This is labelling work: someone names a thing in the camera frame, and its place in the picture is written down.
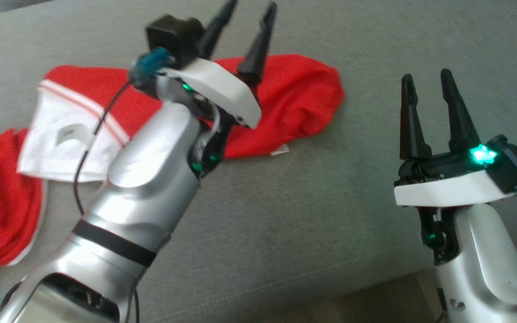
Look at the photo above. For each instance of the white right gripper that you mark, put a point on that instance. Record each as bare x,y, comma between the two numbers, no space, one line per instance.
447,188

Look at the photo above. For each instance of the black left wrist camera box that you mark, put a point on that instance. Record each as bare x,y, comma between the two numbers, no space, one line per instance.
173,36

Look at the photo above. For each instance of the red white basketball jersey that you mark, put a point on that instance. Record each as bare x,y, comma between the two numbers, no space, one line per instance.
294,103

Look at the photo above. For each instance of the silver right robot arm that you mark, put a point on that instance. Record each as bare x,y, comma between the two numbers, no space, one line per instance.
487,251

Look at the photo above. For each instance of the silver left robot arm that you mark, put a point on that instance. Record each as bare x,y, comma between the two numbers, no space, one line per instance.
151,170

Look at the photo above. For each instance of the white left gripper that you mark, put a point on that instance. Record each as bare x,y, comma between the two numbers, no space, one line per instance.
222,87

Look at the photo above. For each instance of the grey fabric sofa ottoman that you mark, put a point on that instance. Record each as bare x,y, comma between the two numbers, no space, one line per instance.
330,202

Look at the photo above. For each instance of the red white-trimmed shorts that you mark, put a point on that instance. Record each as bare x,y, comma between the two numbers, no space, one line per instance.
2,202

